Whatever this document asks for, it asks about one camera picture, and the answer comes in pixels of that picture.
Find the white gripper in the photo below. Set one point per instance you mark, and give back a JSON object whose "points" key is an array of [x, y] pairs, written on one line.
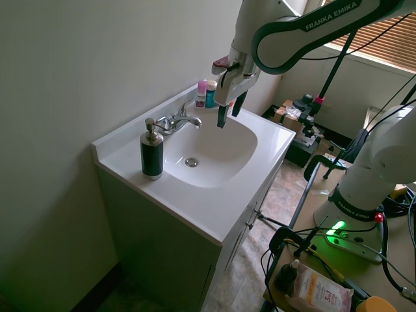
{"points": [[232, 85]]}

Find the white Franka Panda arm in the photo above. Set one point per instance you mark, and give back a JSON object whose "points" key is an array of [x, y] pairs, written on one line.
{"points": [[367, 156]]}

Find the teal bottle white cap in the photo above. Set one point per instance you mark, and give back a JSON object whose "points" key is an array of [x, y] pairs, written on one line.
{"points": [[210, 96]]}

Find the pink cap deodorant stick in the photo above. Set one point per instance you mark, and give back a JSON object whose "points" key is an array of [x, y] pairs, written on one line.
{"points": [[201, 94]]}

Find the chrome sink faucet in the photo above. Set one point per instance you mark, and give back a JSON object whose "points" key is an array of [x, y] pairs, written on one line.
{"points": [[178, 120]]}

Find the cardboard box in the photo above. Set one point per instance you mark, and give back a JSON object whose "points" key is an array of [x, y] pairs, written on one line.
{"points": [[287, 115]]}

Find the white sink countertop basin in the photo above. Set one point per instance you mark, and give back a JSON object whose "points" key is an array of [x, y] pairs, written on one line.
{"points": [[201, 162]]}

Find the chrome sink drain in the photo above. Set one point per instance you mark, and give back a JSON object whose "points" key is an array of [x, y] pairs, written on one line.
{"points": [[191, 162]]}

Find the black equipment case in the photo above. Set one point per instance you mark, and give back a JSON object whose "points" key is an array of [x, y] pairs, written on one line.
{"points": [[304, 143]]}

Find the black soap dispenser chrome pump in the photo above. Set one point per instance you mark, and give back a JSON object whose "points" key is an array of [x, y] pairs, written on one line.
{"points": [[151, 150]]}

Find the black C-clamp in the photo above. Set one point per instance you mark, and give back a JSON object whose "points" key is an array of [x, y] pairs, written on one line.
{"points": [[286, 240]]}

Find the white vanity cabinet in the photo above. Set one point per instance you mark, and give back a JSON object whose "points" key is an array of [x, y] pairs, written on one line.
{"points": [[182, 253]]}

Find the wooden window blinds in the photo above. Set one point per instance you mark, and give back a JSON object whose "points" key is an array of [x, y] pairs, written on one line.
{"points": [[377, 42]]}

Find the small dark dropper bottle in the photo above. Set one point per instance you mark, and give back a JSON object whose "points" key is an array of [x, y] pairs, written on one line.
{"points": [[286, 275]]}

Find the red emergency stop button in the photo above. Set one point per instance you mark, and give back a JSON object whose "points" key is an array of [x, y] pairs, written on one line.
{"points": [[378, 217]]}

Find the wet wipes pack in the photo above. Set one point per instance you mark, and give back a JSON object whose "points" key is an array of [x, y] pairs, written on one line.
{"points": [[313, 289]]}

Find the yellow round object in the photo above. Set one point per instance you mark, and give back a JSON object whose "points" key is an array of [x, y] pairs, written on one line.
{"points": [[377, 305]]}

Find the wrist camera with maroon mount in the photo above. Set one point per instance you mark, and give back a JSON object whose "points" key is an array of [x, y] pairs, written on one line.
{"points": [[220, 64]]}

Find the black camera stand pole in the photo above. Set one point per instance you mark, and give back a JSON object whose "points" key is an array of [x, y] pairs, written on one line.
{"points": [[334, 68]]}

